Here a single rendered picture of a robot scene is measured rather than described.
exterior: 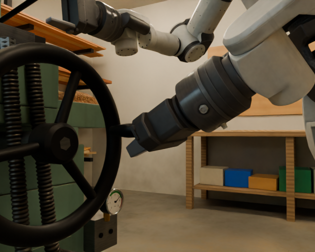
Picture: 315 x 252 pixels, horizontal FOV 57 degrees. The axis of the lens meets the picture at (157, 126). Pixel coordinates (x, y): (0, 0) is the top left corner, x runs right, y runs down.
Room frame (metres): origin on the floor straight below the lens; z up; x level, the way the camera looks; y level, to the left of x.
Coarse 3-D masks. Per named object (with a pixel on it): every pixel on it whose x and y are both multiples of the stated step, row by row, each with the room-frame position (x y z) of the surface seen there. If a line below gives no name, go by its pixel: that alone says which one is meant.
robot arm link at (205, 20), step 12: (204, 0) 0.88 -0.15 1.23; (216, 0) 0.86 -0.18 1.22; (204, 12) 0.90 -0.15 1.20; (216, 12) 0.89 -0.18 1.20; (180, 24) 0.99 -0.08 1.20; (192, 24) 0.95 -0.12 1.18; (204, 24) 0.92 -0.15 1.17; (216, 24) 0.93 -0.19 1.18; (204, 36) 0.95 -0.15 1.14; (192, 48) 0.94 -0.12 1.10; (204, 48) 0.97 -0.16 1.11; (192, 60) 1.00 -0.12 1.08
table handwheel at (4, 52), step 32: (0, 64) 0.35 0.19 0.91; (64, 64) 0.44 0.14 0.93; (64, 96) 0.45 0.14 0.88; (96, 96) 0.50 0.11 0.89; (64, 128) 0.42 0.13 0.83; (0, 160) 0.36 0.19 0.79; (64, 160) 0.42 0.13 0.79; (96, 192) 0.50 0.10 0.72; (0, 224) 0.35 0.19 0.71; (64, 224) 0.44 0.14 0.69
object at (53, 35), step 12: (12, 24) 3.10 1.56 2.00; (24, 24) 3.09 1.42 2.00; (36, 24) 3.10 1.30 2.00; (48, 24) 3.17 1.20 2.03; (48, 36) 3.48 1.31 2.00; (60, 36) 3.48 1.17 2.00; (72, 36) 3.51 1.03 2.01; (72, 48) 3.98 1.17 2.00; (84, 48) 3.98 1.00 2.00; (96, 48) 4.05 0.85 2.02; (60, 72) 3.38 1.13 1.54; (84, 84) 3.97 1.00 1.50; (84, 156) 4.12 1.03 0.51
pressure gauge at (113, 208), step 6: (114, 192) 0.71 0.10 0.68; (120, 192) 0.73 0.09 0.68; (108, 198) 0.69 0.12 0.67; (114, 198) 0.71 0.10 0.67; (120, 198) 0.73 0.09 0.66; (102, 204) 0.69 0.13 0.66; (108, 204) 0.69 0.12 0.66; (114, 204) 0.71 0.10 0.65; (120, 204) 0.73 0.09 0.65; (102, 210) 0.70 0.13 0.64; (108, 210) 0.69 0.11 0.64; (114, 210) 0.71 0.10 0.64; (108, 216) 0.72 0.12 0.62
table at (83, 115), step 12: (0, 108) 0.44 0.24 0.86; (24, 108) 0.48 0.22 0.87; (48, 108) 0.52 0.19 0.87; (72, 108) 0.68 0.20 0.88; (84, 108) 0.71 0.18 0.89; (96, 108) 0.74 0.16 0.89; (0, 120) 0.44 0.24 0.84; (24, 120) 0.48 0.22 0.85; (48, 120) 0.52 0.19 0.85; (72, 120) 0.68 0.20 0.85; (84, 120) 0.71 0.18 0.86; (96, 120) 0.74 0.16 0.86
